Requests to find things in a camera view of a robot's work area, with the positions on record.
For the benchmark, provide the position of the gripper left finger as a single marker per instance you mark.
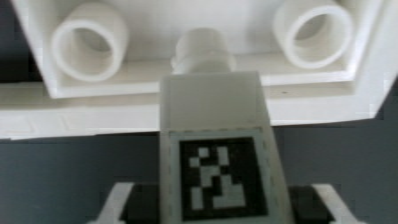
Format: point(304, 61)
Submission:
point(108, 216)

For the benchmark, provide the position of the white square tabletop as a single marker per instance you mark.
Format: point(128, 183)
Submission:
point(318, 44)

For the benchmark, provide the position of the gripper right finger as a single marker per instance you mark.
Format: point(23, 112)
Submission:
point(334, 204)

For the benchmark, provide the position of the white obstacle fence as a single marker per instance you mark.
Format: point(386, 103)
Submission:
point(39, 117)

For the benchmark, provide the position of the white table leg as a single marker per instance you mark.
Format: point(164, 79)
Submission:
point(222, 186)

